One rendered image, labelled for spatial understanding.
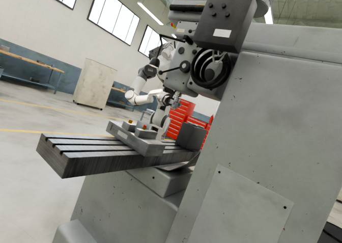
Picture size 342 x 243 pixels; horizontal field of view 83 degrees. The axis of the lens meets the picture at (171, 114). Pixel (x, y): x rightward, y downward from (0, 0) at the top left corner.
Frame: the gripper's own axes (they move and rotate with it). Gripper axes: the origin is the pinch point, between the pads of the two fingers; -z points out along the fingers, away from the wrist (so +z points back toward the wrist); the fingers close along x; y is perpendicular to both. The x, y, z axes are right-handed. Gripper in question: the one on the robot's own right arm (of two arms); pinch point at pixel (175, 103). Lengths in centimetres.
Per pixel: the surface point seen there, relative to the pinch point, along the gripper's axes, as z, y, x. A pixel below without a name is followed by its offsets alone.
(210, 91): -28.8, -12.8, 0.3
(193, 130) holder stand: 6.2, 14.5, 28.7
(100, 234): -1, 97, -18
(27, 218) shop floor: 49, 124, -57
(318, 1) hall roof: 303, -492, 579
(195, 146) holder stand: 9.6, 27.6, 40.1
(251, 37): -36, -45, 5
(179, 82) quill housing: -7.6, -12.9, -7.5
